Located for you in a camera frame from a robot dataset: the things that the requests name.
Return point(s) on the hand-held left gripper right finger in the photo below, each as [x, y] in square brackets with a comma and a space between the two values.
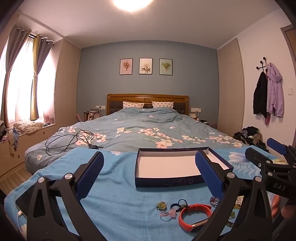
[209, 176]

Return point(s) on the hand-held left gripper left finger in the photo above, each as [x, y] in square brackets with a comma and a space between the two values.
[91, 176]

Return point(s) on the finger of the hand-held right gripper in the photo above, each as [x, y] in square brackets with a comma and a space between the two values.
[276, 144]
[254, 155]

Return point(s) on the orange smartwatch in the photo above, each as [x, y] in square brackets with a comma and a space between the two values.
[195, 205]

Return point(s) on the dark blue cardboard box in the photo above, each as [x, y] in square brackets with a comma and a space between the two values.
[166, 166]

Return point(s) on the amber bangle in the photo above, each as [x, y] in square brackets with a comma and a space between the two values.
[232, 214]

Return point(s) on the person's right hand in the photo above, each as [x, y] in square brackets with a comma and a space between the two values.
[289, 212]

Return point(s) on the dark clothes pile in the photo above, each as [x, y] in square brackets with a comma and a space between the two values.
[252, 136]

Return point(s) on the pink scarf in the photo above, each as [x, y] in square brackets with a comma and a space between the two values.
[267, 119]

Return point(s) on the blue floral towel blanket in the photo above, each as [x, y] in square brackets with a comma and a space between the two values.
[115, 208]

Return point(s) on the dark bedside table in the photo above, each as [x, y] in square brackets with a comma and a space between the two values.
[205, 122]

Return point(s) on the black jacket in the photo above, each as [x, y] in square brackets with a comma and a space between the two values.
[260, 92]

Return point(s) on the purple jacket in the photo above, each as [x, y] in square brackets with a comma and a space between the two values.
[275, 88]

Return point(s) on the small white bedside device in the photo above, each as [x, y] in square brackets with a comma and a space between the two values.
[197, 117]

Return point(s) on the group of toiletry bottles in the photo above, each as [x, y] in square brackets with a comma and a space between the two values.
[92, 114]

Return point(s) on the beige drawer cabinet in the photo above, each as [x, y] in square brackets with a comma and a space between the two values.
[34, 143]

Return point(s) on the blue floral duvet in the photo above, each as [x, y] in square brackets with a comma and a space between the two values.
[138, 122]

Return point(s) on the beige wardrobe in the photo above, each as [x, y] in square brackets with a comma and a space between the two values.
[230, 88]
[67, 81]

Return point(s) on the small pink fan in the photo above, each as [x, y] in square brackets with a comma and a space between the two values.
[47, 119]

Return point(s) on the beige crumpled blanket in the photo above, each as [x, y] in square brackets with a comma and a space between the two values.
[27, 126]

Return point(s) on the white patterned pillow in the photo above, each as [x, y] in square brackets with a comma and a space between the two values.
[133, 104]
[163, 104]

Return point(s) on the hanging blue cloth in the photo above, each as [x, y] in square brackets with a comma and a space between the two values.
[13, 138]

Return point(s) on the wooden bed headboard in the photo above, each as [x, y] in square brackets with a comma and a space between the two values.
[148, 97]

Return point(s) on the dark folded clothes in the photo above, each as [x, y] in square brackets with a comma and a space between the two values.
[2, 132]

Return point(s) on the wooden door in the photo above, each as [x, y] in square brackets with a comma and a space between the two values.
[291, 46]

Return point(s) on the grey and olive curtain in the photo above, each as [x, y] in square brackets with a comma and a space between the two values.
[15, 46]
[35, 92]

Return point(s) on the framed pink flower picture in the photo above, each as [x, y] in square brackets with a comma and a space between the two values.
[126, 66]

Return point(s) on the framed green leaf picture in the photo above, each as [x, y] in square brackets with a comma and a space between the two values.
[166, 66]

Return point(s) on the framed white flower picture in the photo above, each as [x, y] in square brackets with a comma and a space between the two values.
[145, 66]

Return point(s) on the round ceiling lamp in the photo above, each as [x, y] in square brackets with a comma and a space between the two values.
[133, 4]

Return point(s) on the white wall socket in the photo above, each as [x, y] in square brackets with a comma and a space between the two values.
[100, 107]
[195, 109]

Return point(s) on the black wall coat hook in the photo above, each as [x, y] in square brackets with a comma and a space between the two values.
[263, 62]

